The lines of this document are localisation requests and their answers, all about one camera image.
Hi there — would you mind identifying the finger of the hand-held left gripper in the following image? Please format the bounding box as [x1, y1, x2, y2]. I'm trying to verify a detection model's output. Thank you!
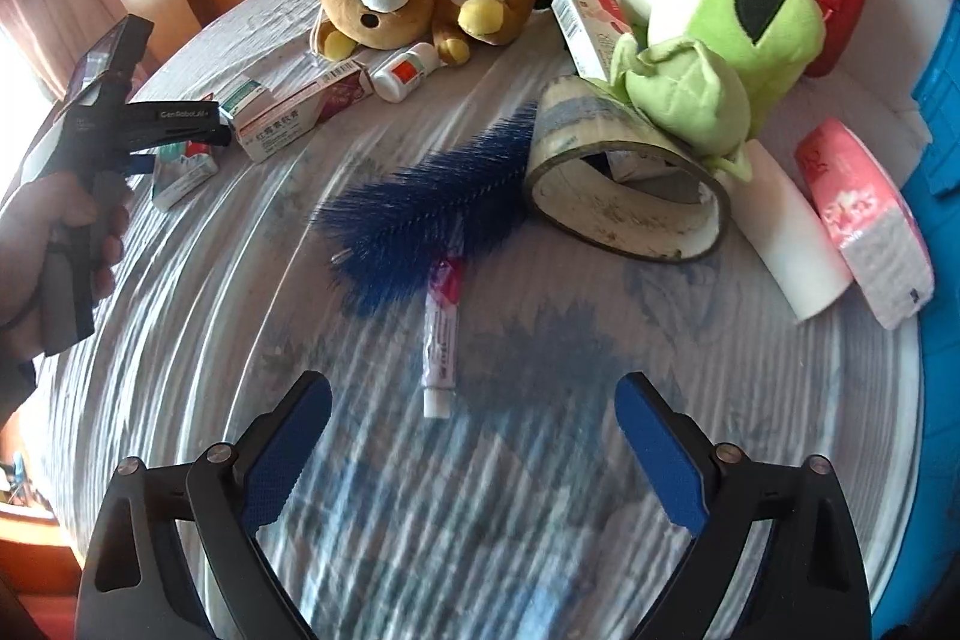
[124, 100, 227, 130]
[124, 126, 233, 176]

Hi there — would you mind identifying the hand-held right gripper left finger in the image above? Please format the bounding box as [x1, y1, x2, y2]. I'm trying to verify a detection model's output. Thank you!
[75, 371, 333, 640]

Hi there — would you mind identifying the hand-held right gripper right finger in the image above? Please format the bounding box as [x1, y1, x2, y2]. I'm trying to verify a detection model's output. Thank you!
[613, 371, 875, 640]

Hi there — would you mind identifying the red and teal medicine box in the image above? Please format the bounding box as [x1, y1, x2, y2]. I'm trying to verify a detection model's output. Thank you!
[152, 141, 221, 212]

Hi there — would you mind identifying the blue plastic crate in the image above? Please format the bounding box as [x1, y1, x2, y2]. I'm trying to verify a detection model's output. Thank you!
[896, 0, 960, 221]

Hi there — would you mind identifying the person's left hand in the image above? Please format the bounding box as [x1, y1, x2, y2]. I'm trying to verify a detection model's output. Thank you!
[0, 171, 134, 363]

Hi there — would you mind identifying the teal and white medicine box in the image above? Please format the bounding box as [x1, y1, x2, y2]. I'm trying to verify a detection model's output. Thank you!
[220, 74, 275, 124]

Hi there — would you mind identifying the magenta and white medicine box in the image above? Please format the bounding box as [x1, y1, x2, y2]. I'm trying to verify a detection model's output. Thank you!
[236, 64, 376, 163]

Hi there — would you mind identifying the red and white ointment tube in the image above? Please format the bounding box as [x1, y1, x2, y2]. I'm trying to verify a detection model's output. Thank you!
[422, 255, 466, 420]

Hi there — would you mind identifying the white pill bottle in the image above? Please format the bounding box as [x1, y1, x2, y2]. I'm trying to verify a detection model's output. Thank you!
[373, 42, 443, 103]

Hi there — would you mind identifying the blue bottle brush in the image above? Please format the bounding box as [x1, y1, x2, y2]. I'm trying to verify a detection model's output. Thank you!
[311, 111, 541, 319]

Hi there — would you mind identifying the pink tissue pack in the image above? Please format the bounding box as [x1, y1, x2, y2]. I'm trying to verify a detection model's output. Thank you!
[795, 117, 935, 331]

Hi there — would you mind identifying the wide tape roll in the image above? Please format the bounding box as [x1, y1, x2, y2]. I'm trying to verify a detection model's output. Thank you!
[525, 75, 732, 262]

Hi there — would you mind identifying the red and white box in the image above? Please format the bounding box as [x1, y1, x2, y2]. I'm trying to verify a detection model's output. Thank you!
[551, 0, 638, 82]

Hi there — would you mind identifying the green frog plush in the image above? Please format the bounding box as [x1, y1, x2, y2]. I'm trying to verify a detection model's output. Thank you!
[566, 0, 827, 184]

